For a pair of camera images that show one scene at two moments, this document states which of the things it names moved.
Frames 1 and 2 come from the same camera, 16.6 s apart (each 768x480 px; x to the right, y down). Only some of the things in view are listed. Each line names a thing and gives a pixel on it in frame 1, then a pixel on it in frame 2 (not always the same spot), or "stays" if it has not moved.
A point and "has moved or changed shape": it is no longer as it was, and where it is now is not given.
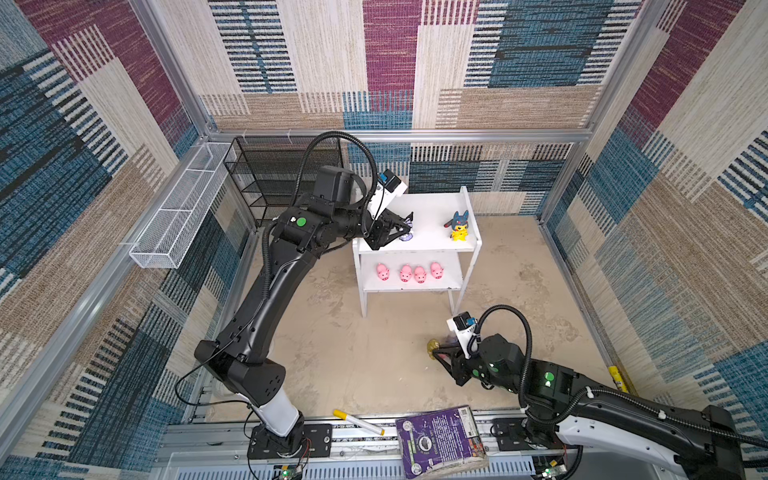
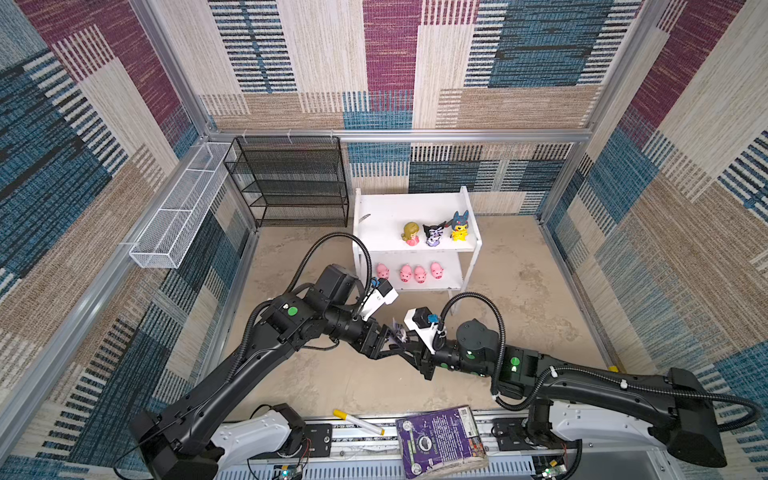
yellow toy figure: x=459 y=225 stays
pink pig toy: x=405 y=273 stays
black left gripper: x=380 y=230 to x=373 y=350
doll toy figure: x=432 y=344 has moved or changed shape
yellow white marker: x=356 y=422 stays
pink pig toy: x=420 y=275 stays
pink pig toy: x=382 y=272 stays
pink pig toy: x=436 y=270 stays
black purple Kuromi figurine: x=409 y=235 to x=433 y=233
